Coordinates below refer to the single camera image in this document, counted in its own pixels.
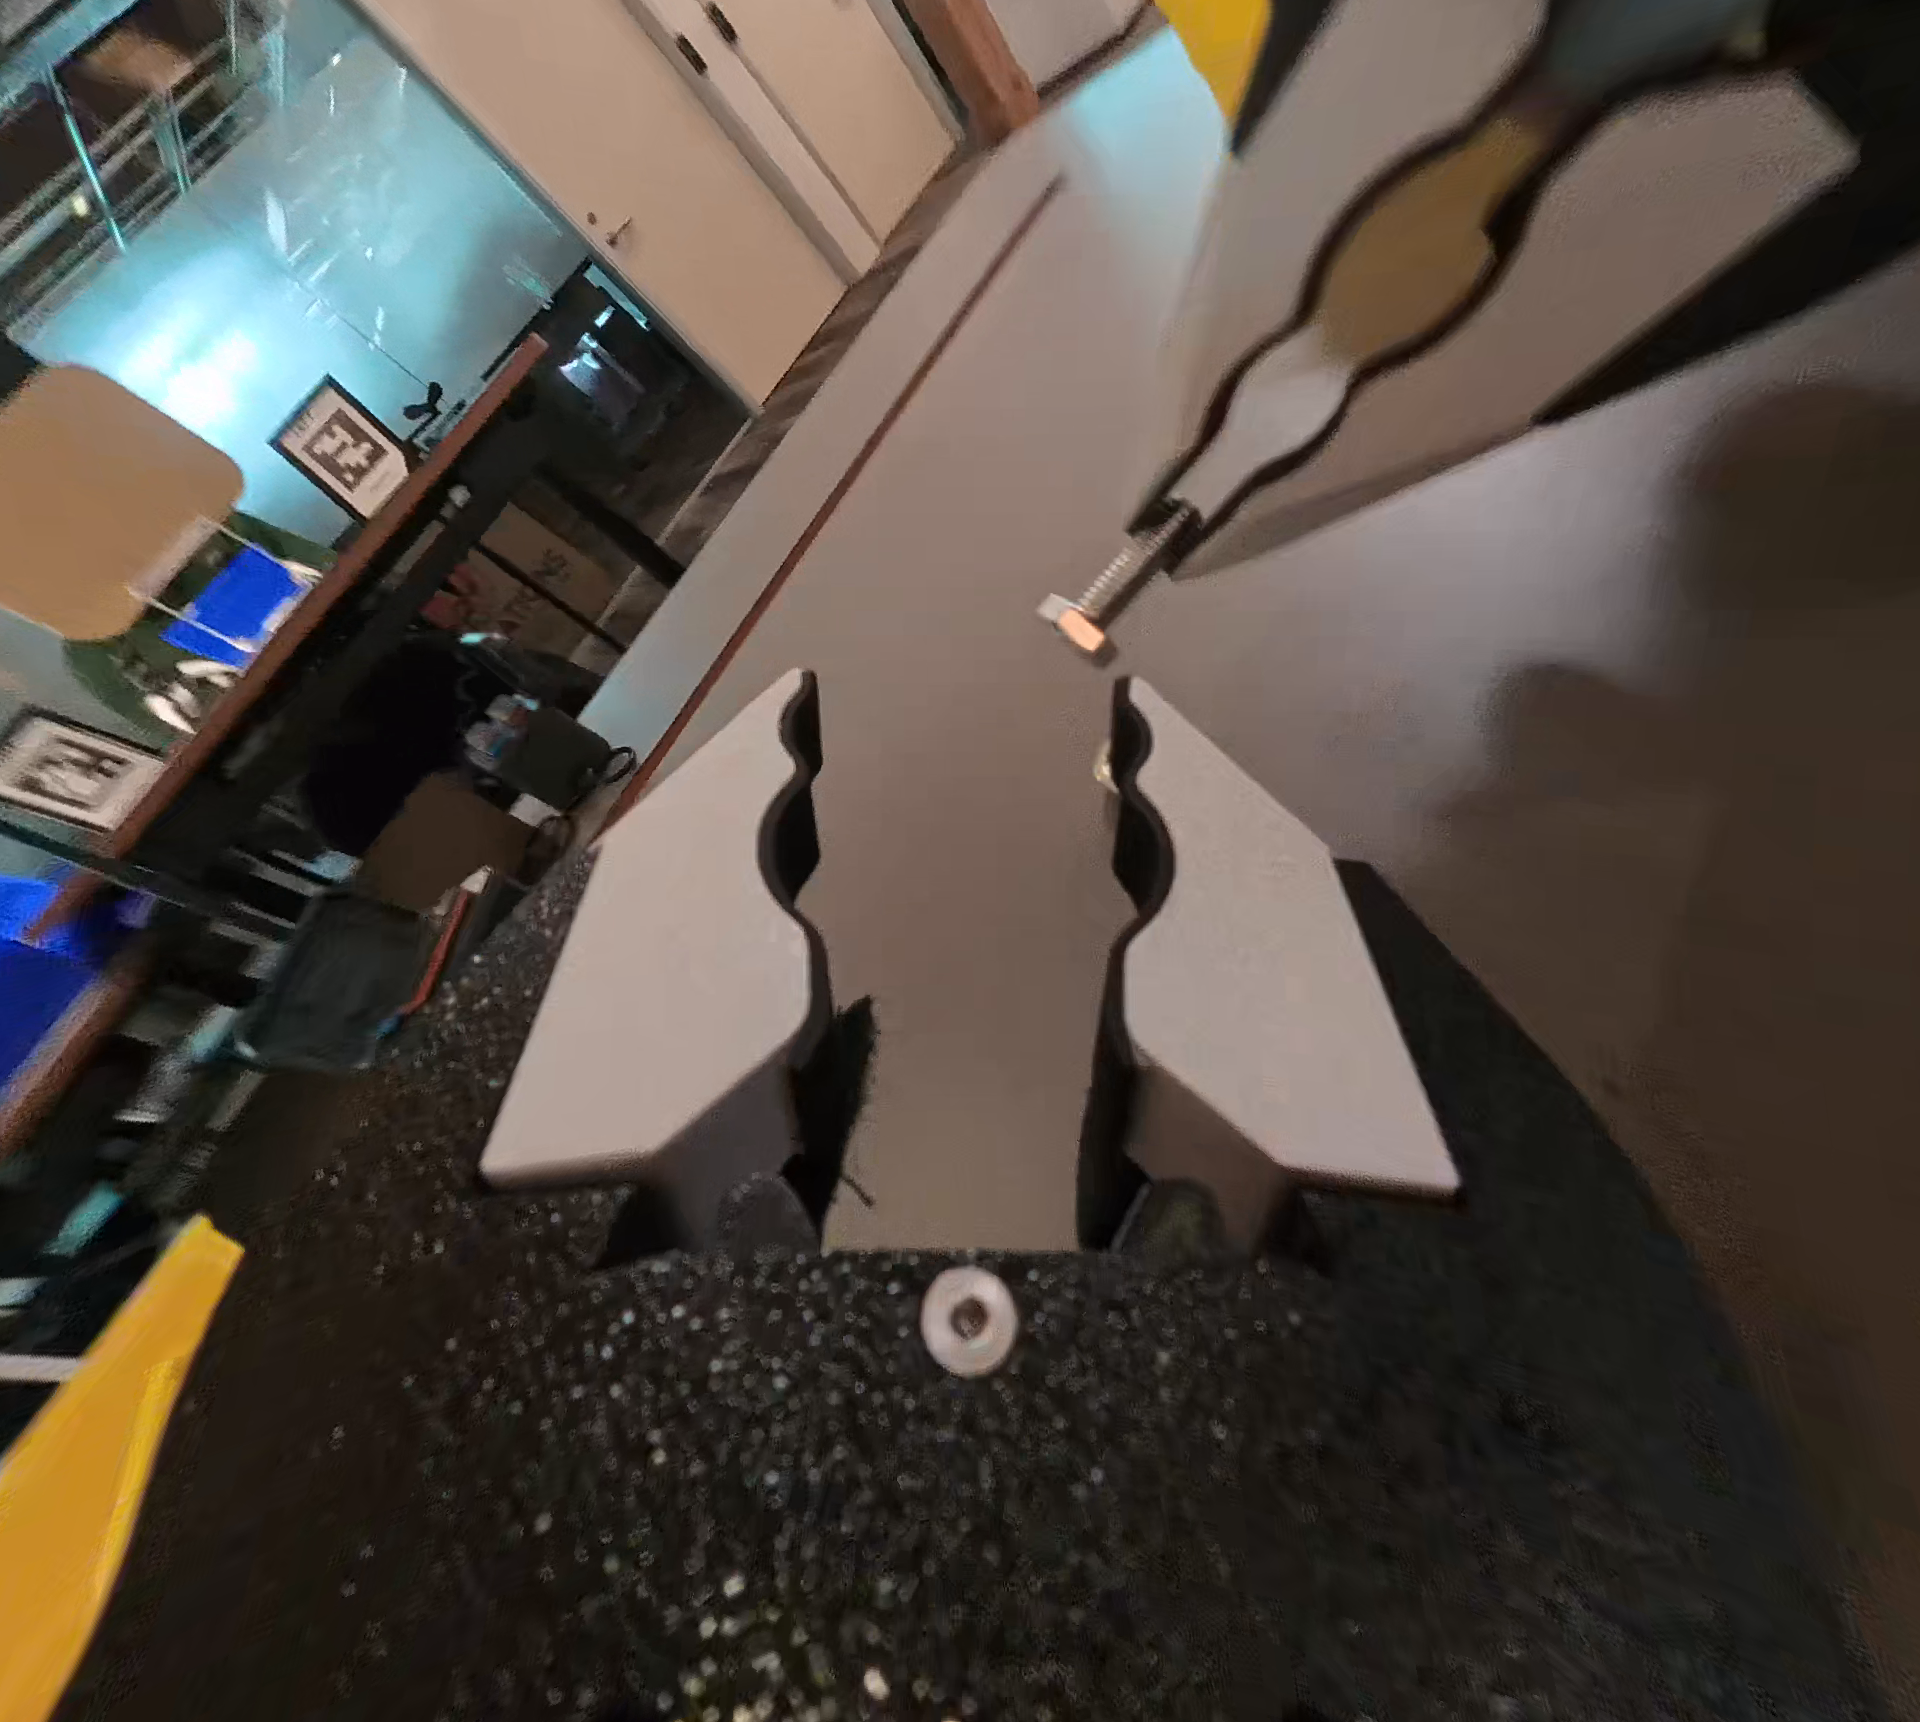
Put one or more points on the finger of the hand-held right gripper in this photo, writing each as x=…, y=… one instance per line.
x=1394, y=25
x=1575, y=283

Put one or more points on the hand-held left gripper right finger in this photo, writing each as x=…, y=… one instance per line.
x=1277, y=1030

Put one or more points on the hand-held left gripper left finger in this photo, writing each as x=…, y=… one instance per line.
x=673, y=1003

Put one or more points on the steel hex bolt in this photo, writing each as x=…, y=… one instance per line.
x=1083, y=631

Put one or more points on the cardboard box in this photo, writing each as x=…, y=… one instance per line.
x=441, y=846

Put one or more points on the blue plastic bin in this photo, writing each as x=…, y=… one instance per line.
x=44, y=920
x=239, y=597

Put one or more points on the white door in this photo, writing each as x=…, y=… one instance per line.
x=780, y=25

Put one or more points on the black and white marker card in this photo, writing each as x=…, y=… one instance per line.
x=77, y=769
x=343, y=452

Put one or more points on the glass partition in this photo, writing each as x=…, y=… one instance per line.
x=377, y=220

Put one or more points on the black frame wooden table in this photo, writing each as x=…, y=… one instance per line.
x=325, y=611

